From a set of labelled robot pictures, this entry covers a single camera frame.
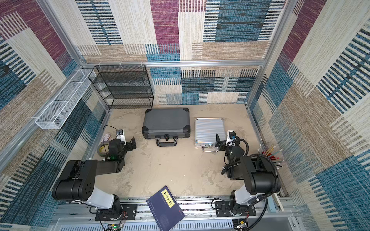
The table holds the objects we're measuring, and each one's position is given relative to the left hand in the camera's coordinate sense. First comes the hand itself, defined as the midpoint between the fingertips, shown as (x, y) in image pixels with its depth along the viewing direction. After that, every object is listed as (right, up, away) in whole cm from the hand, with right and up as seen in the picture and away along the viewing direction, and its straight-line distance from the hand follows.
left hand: (126, 138), depth 94 cm
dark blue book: (+28, -34, -20) cm, 48 cm away
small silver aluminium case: (+53, +5, +14) cm, 55 cm away
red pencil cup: (+85, -6, -13) cm, 86 cm away
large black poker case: (+26, +8, +1) cm, 27 cm away
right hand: (+63, +2, -4) cm, 63 cm away
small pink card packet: (-18, -1, +9) cm, 20 cm away
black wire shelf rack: (-8, +36, +15) cm, 40 cm away
